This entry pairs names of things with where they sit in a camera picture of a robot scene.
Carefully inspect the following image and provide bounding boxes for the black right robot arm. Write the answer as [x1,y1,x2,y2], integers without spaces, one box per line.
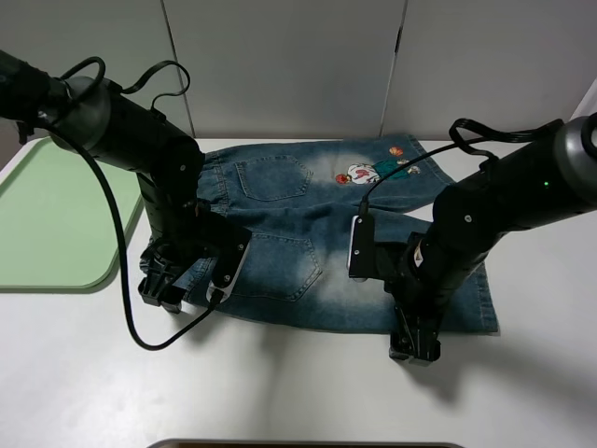
[384,115,596,363]

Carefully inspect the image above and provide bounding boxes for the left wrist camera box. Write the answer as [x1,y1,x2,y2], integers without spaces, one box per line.
[206,228,252,306]

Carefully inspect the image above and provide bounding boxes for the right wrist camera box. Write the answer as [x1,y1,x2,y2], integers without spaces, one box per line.
[347,215,376,282]

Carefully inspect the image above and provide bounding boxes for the children's blue denim shorts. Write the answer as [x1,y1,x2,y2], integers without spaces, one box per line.
[141,133,503,337]

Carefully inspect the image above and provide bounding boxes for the black camera cable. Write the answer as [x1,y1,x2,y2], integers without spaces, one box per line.
[358,119,565,218]
[55,56,225,352]

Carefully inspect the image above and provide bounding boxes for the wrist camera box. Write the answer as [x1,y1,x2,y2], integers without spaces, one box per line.
[206,228,252,306]
[347,215,376,282]

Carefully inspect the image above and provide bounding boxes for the light green plastic tray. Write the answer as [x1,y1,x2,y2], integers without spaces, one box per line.
[1,138,118,291]

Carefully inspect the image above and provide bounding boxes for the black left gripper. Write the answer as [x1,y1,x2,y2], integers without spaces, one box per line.
[137,212,219,314]

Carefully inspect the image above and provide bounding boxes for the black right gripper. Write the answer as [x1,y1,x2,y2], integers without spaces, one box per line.
[382,260,455,365]

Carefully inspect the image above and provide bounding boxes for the black left camera cable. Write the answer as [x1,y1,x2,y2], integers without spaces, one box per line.
[55,56,225,352]

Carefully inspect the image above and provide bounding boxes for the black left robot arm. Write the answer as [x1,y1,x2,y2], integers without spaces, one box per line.
[1,52,206,313]

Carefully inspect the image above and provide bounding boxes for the black right camera cable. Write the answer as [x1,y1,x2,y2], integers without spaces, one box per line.
[358,119,565,218]

